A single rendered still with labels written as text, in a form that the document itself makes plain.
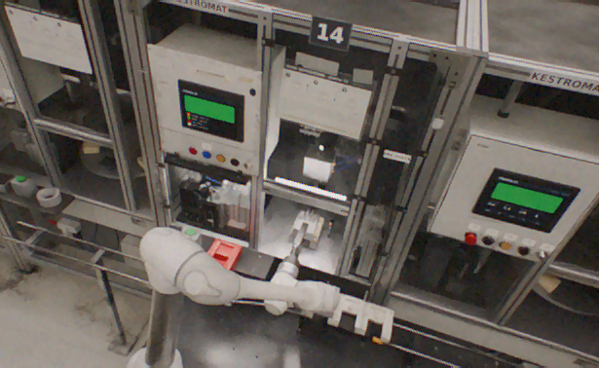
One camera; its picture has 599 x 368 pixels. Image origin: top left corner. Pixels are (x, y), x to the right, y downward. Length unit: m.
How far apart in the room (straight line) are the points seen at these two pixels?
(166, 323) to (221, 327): 0.61
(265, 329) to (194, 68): 1.20
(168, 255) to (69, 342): 1.77
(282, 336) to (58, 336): 1.47
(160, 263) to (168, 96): 0.66
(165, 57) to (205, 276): 0.79
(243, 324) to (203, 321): 0.18
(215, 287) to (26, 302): 2.15
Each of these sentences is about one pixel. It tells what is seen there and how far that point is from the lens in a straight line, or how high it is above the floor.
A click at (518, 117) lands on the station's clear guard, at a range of 1.50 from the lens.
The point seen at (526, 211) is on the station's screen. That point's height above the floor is 1.57.
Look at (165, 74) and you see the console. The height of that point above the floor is 1.73.
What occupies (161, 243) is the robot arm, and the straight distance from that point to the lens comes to 1.38.
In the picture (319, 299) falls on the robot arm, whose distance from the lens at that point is 1.73.
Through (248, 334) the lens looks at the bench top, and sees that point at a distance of 2.13.
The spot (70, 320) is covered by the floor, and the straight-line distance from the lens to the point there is 3.14.
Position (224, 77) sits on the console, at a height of 1.78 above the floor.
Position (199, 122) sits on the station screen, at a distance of 1.70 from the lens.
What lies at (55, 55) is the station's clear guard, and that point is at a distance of 2.00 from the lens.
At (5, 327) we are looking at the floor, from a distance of 3.25.
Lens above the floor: 2.54
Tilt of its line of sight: 41 degrees down
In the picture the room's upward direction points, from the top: 7 degrees clockwise
